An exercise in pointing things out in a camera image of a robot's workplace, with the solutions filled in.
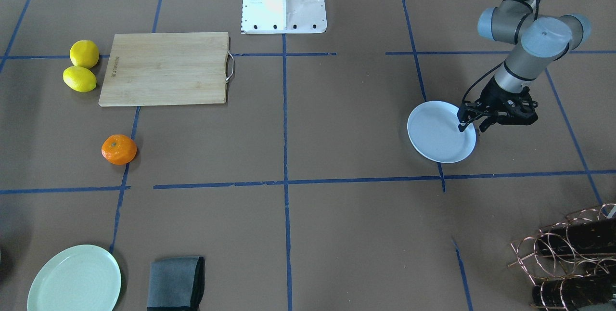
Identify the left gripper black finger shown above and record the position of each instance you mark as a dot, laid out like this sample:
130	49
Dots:
467	114

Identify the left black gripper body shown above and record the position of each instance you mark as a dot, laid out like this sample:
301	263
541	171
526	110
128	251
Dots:
492	95

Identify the light blue plate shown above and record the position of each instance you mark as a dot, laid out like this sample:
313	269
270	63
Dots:
433	131

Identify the orange fruit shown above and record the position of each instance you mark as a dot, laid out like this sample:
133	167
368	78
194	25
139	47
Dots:
119	149

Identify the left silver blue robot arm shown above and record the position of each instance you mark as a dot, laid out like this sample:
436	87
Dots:
538	40

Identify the light green plate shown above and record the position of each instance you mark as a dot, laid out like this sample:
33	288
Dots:
80	278

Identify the dark wine bottle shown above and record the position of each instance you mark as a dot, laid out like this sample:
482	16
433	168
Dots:
588	293
591	239

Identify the wooden cutting board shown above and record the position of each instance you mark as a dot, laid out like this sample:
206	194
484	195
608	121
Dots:
167	69

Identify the folded grey cloth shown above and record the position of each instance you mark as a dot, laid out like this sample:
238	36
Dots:
176	284

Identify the yellow lemon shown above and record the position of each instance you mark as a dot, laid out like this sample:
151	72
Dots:
84	53
79	79

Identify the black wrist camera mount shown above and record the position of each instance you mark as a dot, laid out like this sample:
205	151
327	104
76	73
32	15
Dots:
533	118

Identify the copper wire bottle rack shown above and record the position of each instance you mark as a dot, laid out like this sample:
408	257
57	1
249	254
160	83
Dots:
571	263

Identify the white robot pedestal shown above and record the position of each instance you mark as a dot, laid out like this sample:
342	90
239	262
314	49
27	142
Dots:
283	16

